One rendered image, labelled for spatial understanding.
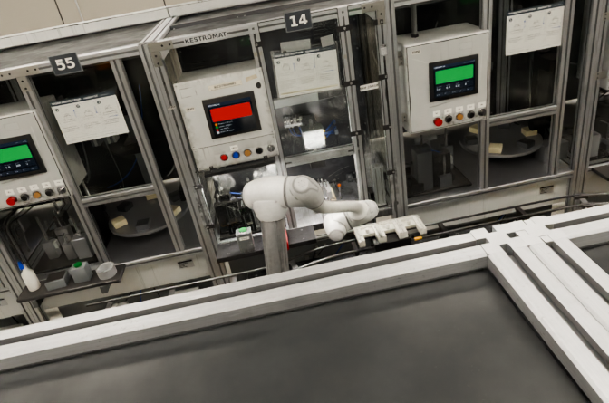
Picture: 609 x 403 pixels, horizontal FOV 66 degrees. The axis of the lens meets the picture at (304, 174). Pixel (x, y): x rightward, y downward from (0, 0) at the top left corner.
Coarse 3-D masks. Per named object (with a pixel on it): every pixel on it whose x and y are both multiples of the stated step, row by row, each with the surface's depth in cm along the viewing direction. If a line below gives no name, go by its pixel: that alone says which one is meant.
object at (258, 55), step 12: (252, 36) 214; (348, 36) 219; (252, 48) 216; (348, 48) 222; (264, 60) 219; (264, 72) 222; (348, 72) 227; (348, 96) 232; (276, 132) 236; (360, 144) 245; (276, 156) 242; (360, 180) 254; (360, 192) 258; (288, 216) 259
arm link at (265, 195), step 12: (252, 180) 197; (264, 180) 192; (276, 180) 190; (252, 192) 191; (264, 192) 190; (276, 192) 188; (252, 204) 193; (264, 204) 190; (276, 204) 190; (264, 216) 192; (276, 216) 192; (264, 228) 195; (276, 228) 194; (264, 240) 197; (276, 240) 195; (264, 252) 200; (276, 252) 196; (276, 264) 197; (288, 264) 201
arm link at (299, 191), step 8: (288, 176) 194; (296, 176) 188; (304, 176) 186; (288, 184) 188; (296, 184) 184; (304, 184) 184; (312, 184) 186; (288, 192) 187; (296, 192) 184; (304, 192) 183; (312, 192) 185; (320, 192) 191; (288, 200) 188; (296, 200) 187; (304, 200) 187; (312, 200) 188; (320, 200) 194; (312, 208) 198
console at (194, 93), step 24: (216, 72) 230; (240, 72) 219; (192, 96) 221; (216, 96) 223; (240, 96) 223; (264, 96) 226; (192, 120) 227; (264, 120) 231; (192, 144) 232; (216, 144) 234; (240, 144) 235; (264, 144) 237
